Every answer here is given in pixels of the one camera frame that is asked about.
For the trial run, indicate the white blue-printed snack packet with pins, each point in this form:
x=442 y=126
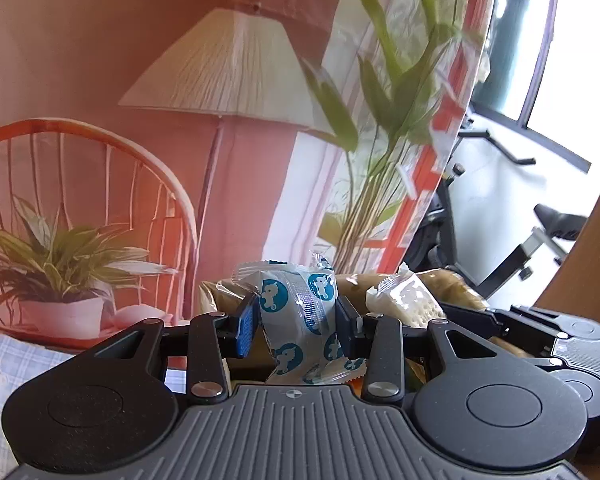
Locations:
x=295 y=320

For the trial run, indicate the brown cardboard box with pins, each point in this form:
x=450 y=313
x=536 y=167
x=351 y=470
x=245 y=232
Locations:
x=352 y=285

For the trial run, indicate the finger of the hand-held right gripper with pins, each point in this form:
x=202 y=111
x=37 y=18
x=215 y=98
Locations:
x=480 y=322
x=530 y=352

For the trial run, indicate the exercise bike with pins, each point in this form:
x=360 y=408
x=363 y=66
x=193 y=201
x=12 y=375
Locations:
x=545 y=250

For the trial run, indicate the plaid bed sheet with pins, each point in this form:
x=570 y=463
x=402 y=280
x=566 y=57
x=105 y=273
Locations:
x=10 y=365

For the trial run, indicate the window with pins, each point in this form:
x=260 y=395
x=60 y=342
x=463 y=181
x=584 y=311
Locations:
x=580 y=50

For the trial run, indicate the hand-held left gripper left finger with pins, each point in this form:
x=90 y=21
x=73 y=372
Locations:
x=245 y=327

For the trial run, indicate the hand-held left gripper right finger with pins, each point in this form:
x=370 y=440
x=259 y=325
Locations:
x=345 y=330

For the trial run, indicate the printed backdrop cloth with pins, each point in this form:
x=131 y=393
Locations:
x=105 y=35

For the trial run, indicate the clear-wrapped white cake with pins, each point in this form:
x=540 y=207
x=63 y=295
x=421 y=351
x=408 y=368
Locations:
x=410 y=300

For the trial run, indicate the wooden board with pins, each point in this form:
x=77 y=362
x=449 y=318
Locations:
x=580 y=270

